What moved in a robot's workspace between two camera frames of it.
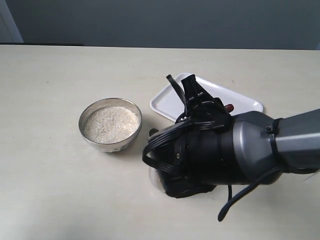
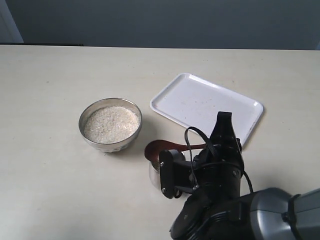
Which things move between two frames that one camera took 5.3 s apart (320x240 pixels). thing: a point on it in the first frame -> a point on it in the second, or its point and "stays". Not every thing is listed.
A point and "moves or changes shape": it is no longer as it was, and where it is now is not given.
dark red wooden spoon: (230, 107) moves or changes shape
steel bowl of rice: (110, 125) stays
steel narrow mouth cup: (155, 178) stays
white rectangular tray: (167, 102) stays
